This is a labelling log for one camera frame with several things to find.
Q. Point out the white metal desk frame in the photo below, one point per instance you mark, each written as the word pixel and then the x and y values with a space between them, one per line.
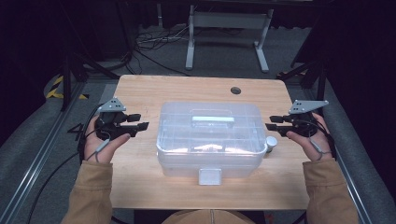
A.
pixel 230 20

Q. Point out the person's left hand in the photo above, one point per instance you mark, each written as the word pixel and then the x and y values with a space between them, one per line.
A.
pixel 99 151

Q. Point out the small white bottle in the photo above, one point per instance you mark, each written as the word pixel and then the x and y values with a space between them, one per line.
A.
pixel 271 142

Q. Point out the person's right hand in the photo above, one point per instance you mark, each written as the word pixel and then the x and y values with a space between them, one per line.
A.
pixel 320 146

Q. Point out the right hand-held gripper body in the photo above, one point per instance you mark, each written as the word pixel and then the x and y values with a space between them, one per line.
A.
pixel 300 123

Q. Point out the clear plastic storage box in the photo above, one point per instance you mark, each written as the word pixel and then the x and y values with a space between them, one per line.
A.
pixel 211 137

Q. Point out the black metal stand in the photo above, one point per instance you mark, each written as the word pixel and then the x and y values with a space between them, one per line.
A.
pixel 66 84
pixel 320 81

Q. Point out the yellow black hazard tape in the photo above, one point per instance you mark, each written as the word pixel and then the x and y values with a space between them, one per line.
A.
pixel 53 91

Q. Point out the aluminium rail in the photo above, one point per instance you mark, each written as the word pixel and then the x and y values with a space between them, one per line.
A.
pixel 355 193
pixel 31 175

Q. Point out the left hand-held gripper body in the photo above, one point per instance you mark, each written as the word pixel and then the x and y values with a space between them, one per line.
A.
pixel 109 123

